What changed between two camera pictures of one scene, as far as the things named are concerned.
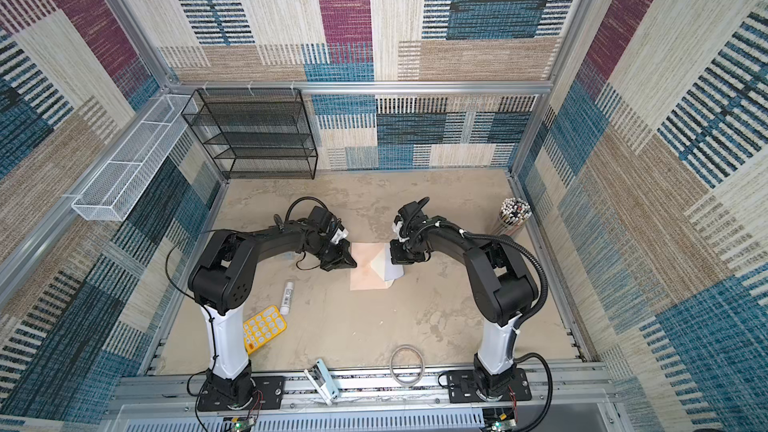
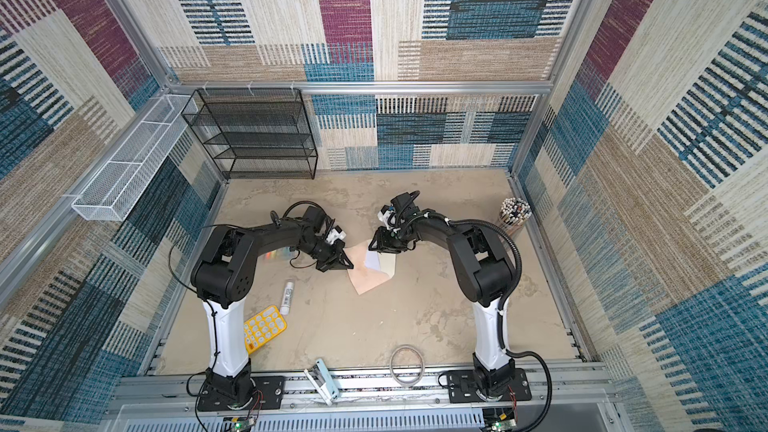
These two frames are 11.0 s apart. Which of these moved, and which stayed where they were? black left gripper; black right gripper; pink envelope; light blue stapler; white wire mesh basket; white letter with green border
Moved: black right gripper; white letter with green border
Stayed: light blue stapler; white wire mesh basket; black left gripper; pink envelope
